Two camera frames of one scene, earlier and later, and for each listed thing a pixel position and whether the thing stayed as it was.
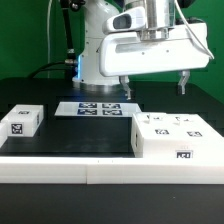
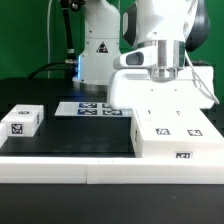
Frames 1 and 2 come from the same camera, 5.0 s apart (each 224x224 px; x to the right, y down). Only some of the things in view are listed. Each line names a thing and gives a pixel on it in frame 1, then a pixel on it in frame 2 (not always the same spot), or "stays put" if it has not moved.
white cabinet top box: [23, 120] stays put
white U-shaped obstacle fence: [107, 170] stays put
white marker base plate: [117, 109] stays put
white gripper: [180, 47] -> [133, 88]
